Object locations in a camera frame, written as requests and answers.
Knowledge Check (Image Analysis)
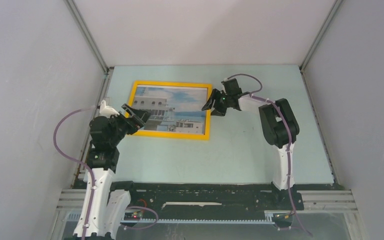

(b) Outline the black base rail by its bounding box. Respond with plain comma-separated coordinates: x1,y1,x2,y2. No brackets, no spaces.
111,181,304,222

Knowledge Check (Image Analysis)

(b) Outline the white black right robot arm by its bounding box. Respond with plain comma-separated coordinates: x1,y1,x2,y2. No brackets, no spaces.
201,76,300,209

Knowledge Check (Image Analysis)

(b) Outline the left aluminium corner post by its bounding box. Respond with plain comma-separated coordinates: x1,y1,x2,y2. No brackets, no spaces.
63,0,110,74

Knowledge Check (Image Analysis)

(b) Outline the building and sky photo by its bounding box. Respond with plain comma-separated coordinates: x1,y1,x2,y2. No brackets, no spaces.
131,84,208,135

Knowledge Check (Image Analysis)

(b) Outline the aluminium corner post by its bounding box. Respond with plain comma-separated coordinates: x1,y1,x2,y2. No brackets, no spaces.
299,0,345,73
63,0,110,74

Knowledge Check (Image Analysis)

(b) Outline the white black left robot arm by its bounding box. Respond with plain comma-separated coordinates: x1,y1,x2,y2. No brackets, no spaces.
72,100,151,240

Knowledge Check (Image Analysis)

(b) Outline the grey cable duct strip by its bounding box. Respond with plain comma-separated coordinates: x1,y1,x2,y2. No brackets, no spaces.
66,211,276,225

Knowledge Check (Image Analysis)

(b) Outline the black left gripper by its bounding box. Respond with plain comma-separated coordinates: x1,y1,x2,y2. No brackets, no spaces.
108,104,152,147

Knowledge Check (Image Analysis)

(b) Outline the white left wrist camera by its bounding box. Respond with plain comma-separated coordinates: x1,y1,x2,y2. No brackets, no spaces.
99,99,120,118

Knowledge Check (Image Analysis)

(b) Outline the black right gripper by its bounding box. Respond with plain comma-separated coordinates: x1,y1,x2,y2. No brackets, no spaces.
201,89,231,118

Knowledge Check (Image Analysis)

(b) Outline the small circuit board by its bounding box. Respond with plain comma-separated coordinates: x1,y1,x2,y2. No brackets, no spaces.
123,212,143,221

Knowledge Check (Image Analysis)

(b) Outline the right aluminium corner post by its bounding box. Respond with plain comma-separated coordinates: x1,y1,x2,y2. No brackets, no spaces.
299,0,345,73

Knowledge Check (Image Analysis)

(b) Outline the yellow wooden picture frame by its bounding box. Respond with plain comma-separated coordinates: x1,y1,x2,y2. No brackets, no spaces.
128,80,213,140

